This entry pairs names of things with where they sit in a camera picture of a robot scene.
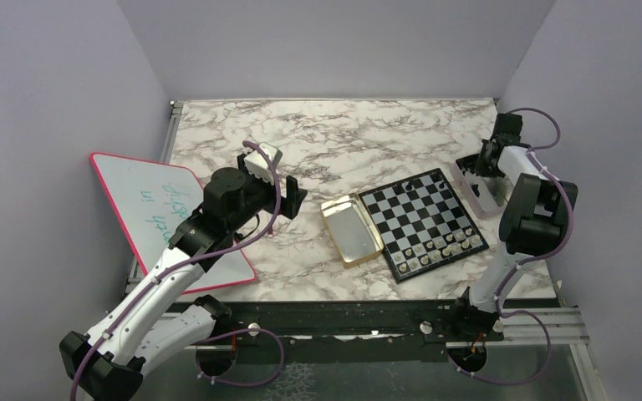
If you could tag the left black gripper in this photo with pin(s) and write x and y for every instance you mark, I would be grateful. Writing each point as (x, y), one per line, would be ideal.
(294, 197)

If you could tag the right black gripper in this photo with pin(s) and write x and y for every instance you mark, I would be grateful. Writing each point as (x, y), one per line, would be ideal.
(481, 170)

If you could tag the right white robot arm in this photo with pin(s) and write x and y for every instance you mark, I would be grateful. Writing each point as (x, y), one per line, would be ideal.
(535, 225)

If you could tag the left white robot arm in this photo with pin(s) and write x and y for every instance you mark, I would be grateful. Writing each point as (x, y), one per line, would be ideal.
(110, 361)

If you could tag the white box of black pieces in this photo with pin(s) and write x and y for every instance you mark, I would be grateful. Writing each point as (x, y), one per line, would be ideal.
(487, 196)

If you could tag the gold metal tin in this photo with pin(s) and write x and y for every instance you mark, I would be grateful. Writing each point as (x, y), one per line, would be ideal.
(355, 236)

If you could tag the black white chessboard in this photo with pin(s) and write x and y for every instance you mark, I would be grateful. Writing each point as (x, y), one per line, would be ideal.
(425, 220)

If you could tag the red framed whiteboard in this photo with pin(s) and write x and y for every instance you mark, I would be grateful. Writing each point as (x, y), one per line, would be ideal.
(150, 199)

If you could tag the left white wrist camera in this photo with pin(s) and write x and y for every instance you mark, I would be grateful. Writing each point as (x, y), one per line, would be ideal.
(258, 167)

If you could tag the black table front rail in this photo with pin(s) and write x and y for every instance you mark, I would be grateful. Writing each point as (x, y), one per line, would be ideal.
(346, 332)

